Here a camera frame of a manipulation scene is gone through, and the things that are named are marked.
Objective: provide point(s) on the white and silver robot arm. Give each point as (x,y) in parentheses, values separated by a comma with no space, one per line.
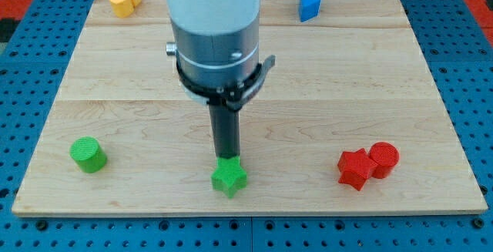
(217,46)

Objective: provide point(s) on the green star block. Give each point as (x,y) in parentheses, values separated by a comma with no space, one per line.
(229,176)

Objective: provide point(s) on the red star block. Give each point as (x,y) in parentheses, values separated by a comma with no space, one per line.
(355,168)

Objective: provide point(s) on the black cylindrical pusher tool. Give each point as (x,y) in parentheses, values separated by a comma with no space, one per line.
(226,131)

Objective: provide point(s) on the wooden board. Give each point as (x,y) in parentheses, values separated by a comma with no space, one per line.
(345,80)

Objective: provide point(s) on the blue triangle block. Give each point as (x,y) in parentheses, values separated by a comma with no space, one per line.
(308,9)

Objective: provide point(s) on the red cylinder block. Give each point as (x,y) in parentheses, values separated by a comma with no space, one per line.
(386,156)

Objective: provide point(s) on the green cylinder block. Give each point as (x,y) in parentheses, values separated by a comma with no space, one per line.
(88,154)

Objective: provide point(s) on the yellow heart block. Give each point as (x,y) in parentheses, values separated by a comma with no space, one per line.
(122,8)

